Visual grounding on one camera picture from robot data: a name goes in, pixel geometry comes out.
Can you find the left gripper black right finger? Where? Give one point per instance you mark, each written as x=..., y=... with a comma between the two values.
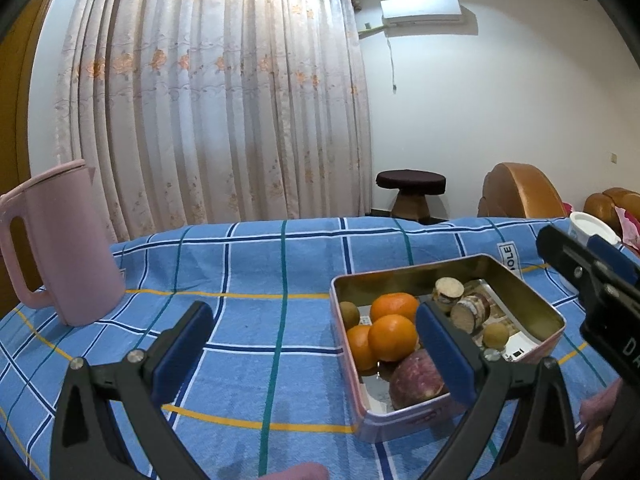
x=541, y=440

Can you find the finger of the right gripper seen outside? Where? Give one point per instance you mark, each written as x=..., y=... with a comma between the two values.
x=575, y=254

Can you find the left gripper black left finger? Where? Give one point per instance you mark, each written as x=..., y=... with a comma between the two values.
x=86, y=441

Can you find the purple round sweet potato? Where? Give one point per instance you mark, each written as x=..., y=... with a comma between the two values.
x=415, y=380

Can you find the person's right hand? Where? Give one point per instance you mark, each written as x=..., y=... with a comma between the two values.
x=593, y=414

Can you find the white printed enamel mug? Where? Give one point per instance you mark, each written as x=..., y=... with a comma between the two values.
x=583, y=226

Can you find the orange leather armchair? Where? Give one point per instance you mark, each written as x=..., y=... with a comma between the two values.
x=602, y=205
x=515, y=190

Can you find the small brown longan fruit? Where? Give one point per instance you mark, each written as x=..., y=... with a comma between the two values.
x=496, y=336

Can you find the rectangular metal tin box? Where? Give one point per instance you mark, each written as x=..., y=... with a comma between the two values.
x=363, y=288

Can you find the pink electric kettle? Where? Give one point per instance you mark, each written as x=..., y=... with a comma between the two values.
x=67, y=238

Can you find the small orange lower left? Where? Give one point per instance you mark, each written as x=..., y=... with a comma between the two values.
x=392, y=338

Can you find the small orange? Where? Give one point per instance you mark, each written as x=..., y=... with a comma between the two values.
x=392, y=338
x=358, y=341

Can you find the blue plaid tablecloth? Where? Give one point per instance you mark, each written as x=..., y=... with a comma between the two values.
x=268, y=392

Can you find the dark round stool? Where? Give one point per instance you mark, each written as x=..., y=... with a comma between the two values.
x=412, y=187

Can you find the large orange tangerine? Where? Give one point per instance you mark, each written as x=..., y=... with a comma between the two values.
x=394, y=303

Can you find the small orange upper left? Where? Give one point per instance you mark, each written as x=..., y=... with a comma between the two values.
x=358, y=341

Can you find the tan longan in tin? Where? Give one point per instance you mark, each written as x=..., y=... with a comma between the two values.
x=350, y=314

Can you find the floral beige curtain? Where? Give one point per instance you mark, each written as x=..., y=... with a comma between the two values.
x=208, y=111

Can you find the wooden door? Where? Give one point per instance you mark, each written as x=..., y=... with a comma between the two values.
x=17, y=54

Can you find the white wall air conditioner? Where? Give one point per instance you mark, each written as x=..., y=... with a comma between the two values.
x=415, y=14

